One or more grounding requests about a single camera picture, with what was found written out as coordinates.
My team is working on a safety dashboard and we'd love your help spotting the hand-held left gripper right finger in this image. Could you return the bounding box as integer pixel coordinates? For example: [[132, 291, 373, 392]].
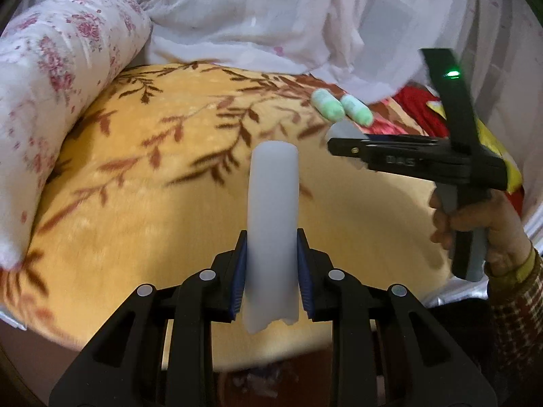
[[297, 228, 497, 407]]

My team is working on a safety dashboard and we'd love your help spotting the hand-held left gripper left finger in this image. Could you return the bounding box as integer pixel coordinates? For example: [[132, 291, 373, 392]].
[[49, 229, 249, 407]]

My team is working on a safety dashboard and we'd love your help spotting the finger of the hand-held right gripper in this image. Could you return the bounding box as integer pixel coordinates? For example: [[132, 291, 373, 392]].
[[327, 135, 450, 171]]

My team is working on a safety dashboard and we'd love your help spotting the small white flip-top box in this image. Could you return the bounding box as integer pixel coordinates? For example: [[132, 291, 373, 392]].
[[326, 121, 370, 170]]

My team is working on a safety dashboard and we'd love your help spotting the translucent white plastic tube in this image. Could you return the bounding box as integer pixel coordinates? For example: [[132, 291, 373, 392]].
[[242, 141, 301, 335]]

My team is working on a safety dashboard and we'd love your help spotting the brown waste bin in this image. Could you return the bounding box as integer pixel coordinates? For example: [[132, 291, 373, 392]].
[[214, 360, 336, 407]]

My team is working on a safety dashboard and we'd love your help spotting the person's right forearm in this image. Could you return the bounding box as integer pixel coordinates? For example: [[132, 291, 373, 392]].
[[484, 244, 543, 395]]

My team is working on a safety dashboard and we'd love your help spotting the person's right hand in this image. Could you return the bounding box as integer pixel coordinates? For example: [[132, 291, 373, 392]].
[[429, 190, 533, 276]]

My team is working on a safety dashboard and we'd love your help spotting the yellow patterned pillow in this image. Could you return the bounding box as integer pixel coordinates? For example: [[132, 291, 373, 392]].
[[425, 101, 523, 193]]

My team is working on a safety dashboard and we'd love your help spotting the red cloth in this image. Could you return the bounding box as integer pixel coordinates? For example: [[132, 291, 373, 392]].
[[396, 86, 450, 137]]

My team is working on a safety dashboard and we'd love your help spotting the green thread spool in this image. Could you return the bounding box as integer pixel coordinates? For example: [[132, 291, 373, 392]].
[[340, 94, 375, 127], [311, 89, 345, 121]]

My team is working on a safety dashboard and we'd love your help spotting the yellow leaf-patterned plush blanket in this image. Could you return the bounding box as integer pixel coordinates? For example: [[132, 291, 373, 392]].
[[0, 63, 488, 369]]

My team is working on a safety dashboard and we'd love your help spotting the white sheer curtain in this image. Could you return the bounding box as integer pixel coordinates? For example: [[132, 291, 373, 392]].
[[25, 0, 543, 247]]

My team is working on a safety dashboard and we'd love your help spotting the pink floral rolled quilt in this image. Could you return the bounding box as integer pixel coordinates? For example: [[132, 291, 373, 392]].
[[0, 0, 153, 271]]

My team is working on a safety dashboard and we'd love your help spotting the white bed frame edge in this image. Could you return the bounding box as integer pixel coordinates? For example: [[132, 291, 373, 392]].
[[0, 305, 28, 331]]

